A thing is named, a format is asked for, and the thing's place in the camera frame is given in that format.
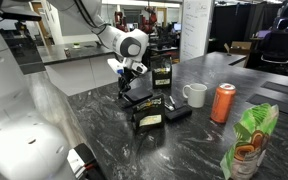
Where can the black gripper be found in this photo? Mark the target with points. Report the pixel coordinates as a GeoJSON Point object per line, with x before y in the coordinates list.
{"type": "Point", "coordinates": [128, 78]}

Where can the black digital scale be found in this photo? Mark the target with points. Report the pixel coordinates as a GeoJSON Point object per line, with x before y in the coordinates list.
{"type": "Point", "coordinates": [139, 94]}

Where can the black packet with white label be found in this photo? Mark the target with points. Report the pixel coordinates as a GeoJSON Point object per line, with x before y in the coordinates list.
{"type": "Point", "coordinates": [148, 115]}

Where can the black packet with yellow logo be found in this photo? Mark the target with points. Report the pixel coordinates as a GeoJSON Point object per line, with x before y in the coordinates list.
{"type": "Point", "coordinates": [161, 71]}

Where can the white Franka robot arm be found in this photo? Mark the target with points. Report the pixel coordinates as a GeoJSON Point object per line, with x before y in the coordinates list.
{"type": "Point", "coordinates": [24, 146]}

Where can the white counter cabinet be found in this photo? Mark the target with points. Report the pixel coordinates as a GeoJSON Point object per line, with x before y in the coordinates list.
{"type": "Point", "coordinates": [80, 73]}

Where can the silver pen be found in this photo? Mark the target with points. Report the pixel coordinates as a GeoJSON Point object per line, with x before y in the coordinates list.
{"type": "Point", "coordinates": [172, 100]}

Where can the black rectangular case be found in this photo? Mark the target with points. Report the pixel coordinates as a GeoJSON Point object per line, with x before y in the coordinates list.
{"type": "Point", "coordinates": [179, 113]}

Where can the small green round object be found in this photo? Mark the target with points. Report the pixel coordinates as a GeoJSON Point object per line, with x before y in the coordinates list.
{"type": "Point", "coordinates": [76, 45]}

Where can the small can on counter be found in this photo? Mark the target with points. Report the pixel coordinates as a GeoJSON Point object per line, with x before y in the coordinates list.
{"type": "Point", "coordinates": [67, 52]}

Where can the white ceramic mug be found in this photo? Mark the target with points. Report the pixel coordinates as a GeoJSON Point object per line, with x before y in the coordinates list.
{"type": "Point", "coordinates": [197, 96]}

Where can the small blue desk monitor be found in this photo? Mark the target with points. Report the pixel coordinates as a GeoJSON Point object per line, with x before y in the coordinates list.
{"type": "Point", "coordinates": [177, 27]}

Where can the white whiteboard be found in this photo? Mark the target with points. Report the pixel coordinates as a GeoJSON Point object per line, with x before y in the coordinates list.
{"type": "Point", "coordinates": [195, 30]}

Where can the orange drink can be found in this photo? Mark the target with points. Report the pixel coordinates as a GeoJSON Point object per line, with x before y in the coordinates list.
{"type": "Point", "coordinates": [222, 103]}

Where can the brown cardboard box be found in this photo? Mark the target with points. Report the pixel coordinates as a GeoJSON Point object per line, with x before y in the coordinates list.
{"type": "Point", "coordinates": [240, 48]}

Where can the black curtain partition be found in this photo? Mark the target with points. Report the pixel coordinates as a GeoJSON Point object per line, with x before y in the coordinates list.
{"type": "Point", "coordinates": [237, 23]}

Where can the green snack bag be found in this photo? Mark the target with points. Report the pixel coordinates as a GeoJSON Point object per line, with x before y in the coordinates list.
{"type": "Point", "coordinates": [250, 143]}

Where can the purple laptop screen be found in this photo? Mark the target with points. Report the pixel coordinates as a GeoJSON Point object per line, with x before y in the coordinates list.
{"type": "Point", "coordinates": [263, 33]}

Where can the black mesh office chair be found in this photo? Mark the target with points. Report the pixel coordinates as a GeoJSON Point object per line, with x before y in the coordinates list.
{"type": "Point", "coordinates": [279, 50]}

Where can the seated person in dark clothes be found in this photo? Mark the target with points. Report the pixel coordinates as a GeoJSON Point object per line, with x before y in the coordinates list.
{"type": "Point", "coordinates": [284, 24]}

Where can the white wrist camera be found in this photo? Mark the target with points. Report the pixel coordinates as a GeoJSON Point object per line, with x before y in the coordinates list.
{"type": "Point", "coordinates": [115, 66]}

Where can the black camera on stand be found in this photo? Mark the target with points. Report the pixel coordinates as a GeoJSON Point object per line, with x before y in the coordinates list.
{"type": "Point", "coordinates": [22, 15]}

